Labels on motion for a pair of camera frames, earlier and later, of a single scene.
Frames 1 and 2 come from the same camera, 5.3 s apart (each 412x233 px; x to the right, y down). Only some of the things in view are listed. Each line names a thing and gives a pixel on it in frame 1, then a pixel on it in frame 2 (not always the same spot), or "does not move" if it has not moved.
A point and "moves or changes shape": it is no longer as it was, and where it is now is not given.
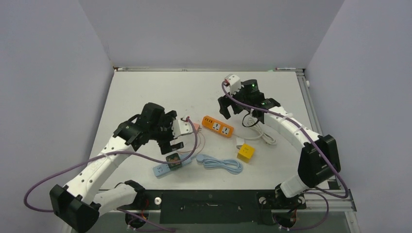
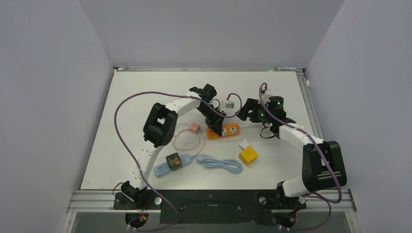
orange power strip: (217, 126) moves or changes shape
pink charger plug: (197, 126) does not move
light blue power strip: (160, 169) does not move
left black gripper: (164, 145) to (215, 123)
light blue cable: (230, 166) does not move
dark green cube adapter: (173, 158) does not move
